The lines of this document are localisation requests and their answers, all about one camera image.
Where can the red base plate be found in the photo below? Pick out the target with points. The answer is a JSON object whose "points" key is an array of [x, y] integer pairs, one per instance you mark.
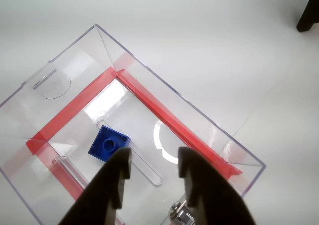
{"points": [[164, 115]]}

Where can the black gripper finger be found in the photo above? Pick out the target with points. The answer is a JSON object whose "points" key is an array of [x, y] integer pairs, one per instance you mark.
{"points": [[104, 185], [211, 195]]}

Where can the black stand leg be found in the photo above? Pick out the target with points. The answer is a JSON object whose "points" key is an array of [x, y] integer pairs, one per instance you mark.
{"points": [[309, 13]]}

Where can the blue lego brick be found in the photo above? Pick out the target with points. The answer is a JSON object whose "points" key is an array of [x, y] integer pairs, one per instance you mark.
{"points": [[102, 142]]}

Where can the transparent acrylic box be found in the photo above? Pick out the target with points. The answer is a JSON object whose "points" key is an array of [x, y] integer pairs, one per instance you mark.
{"points": [[62, 60]]}

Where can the silver cam lock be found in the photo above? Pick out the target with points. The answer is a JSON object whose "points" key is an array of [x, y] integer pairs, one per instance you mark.
{"points": [[179, 215]]}

